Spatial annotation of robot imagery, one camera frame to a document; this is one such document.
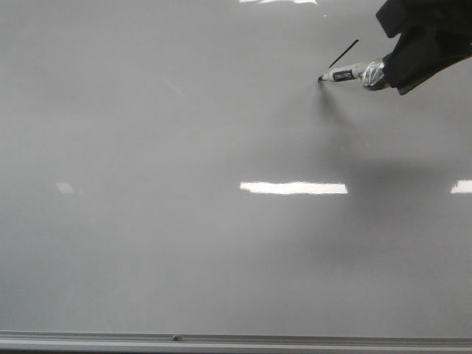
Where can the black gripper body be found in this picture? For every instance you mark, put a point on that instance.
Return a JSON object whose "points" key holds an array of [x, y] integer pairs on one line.
{"points": [[432, 36]]}

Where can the white dry-erase marker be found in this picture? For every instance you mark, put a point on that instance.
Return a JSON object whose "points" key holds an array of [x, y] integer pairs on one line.
{"points": [[369, 74]]}

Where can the white whiteboard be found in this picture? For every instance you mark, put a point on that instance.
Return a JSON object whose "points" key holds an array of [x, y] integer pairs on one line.
{"points": [[175, 167]]}

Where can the grey aluminium whiteboard frame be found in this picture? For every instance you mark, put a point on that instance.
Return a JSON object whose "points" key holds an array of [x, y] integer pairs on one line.
{"points": [[41, 342]]}

